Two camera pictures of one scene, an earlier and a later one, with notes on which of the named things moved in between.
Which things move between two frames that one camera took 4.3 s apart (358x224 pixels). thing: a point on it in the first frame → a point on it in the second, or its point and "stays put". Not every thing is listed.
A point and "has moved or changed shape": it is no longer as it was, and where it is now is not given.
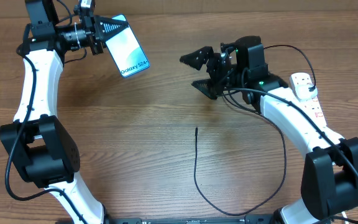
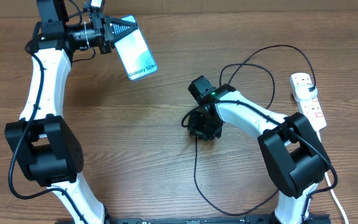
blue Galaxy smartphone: x=128 y=56 has moved or changed shape
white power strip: x=312 y=106 stays put
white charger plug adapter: x=303 y=93 stays put
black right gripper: x=213 y=62 → x=198 y=132
